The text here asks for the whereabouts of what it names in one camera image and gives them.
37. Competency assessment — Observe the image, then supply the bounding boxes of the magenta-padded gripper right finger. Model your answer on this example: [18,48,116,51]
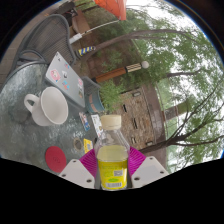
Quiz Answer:
[128,145,170,189]

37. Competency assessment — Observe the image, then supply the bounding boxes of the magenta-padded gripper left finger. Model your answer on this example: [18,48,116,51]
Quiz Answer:
[58,148,98,190]

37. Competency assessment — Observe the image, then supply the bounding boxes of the clear bottle with yellow label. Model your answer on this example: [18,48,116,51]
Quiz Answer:
[94,114,132,192]

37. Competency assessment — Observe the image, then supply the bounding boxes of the flat round red coaster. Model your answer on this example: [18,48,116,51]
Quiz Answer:
[44,145,69,174]

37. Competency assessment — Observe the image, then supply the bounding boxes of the white sticker sheet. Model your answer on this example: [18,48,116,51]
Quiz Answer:
[90,114,104,139]

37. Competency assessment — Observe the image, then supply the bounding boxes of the small blue sticker card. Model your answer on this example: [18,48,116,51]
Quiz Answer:
[78,111,92,132]

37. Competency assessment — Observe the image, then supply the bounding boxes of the green plant in teal pot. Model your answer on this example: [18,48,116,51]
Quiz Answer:
[84,78,126,115]

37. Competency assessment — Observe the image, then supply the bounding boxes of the white ceramic mug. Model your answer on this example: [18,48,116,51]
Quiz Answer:
[23,86,70,128]

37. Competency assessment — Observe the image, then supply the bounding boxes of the silver laptop with stickers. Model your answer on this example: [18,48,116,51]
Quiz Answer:
[44,51,86,108]

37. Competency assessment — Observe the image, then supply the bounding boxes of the blue and yellow striped cone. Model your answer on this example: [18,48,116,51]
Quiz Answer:
[75,45,97,58]

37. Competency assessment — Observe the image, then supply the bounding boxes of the wooden bench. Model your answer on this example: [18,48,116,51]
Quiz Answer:
[71,8,93,34]

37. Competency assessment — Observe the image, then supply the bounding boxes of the orange patio umbrella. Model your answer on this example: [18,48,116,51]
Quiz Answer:
[68,0,128,45]

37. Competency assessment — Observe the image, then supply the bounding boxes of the wooden lamp post with globe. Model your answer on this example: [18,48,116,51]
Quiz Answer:
[91,60,150,84]

